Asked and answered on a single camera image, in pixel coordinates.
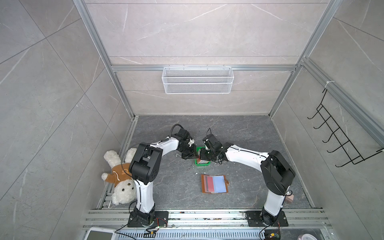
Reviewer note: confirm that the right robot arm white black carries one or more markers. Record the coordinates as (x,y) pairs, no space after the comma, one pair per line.
(277,172)

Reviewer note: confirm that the white wire mesh basket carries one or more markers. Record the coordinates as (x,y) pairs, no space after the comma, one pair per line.
(197,80)

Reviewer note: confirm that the brown leather card holder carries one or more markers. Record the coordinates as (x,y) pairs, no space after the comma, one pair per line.
(220,184)

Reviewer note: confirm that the white device at bottom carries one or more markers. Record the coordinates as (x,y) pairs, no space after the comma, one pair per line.
(96,233)

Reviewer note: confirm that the green plastic card tray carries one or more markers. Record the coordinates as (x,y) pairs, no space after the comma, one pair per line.
(198,161)

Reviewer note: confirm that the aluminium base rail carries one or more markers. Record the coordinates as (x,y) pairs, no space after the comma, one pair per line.
(229,224)

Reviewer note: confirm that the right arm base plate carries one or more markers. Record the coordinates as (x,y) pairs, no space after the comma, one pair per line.
(263,219)

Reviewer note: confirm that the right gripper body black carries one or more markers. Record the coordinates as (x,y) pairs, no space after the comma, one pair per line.
(207,154)

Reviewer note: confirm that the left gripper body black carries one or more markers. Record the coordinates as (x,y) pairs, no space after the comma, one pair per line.
(189,152)

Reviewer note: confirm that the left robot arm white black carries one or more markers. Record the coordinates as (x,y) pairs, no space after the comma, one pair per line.
(145,166)

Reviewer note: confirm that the white brown plush toy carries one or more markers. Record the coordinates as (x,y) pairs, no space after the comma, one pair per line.
(125,189)

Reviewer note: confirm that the black wire hook rack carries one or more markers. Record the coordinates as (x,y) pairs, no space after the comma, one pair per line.
(339,135)

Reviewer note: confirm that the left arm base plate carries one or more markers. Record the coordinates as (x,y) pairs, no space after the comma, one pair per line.
(150,220)

